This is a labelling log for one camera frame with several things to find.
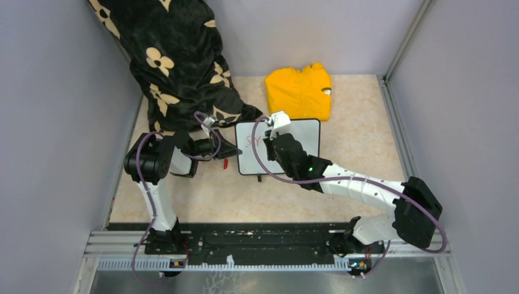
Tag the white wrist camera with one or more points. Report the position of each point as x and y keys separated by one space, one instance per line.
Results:
x=208 y=122
x=278 y=123

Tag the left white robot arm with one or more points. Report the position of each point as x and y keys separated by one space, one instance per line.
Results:
x=150 y=160

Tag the right aluminium frame rail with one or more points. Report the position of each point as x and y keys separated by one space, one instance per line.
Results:
x=446 y=268

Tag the folded yellow shirt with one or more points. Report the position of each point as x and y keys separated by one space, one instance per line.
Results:
x=301 y=94

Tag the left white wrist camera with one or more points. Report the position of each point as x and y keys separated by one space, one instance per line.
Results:
x=208 y=122

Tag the black framed whiteboard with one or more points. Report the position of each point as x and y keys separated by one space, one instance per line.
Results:
x=306 y=131

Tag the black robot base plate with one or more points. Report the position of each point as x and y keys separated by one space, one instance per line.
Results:
x=260 y=244

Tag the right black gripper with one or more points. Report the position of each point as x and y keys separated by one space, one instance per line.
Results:
x=268 y=140

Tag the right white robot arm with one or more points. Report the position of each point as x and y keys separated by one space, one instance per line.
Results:
x=410 y=210

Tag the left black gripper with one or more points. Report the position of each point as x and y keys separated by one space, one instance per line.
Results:
x=225 y=149

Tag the white slotted cable duct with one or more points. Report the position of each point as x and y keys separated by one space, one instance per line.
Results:
x=166 y=264

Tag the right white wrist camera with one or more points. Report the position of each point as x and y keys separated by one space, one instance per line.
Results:
x=278 y=123

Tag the black floral fleece blanket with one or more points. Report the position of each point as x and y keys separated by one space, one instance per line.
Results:
x=176 y=57

